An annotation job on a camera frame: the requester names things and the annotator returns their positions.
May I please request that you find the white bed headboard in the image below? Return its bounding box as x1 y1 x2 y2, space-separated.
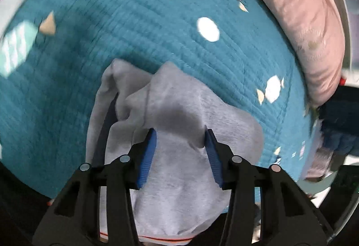
322 0 355 70

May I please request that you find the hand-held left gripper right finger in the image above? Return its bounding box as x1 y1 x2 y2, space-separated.
205 125 327 246

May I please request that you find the stack of dark folded clothes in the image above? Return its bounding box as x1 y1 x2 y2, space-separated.
304 85 359 181

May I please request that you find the teal printed blanket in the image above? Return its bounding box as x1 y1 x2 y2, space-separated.
0 0 317 199

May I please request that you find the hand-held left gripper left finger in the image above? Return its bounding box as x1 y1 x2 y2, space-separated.
32 128 158 246

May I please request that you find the grey garment with orange trim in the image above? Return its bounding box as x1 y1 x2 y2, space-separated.
85 59 264 244

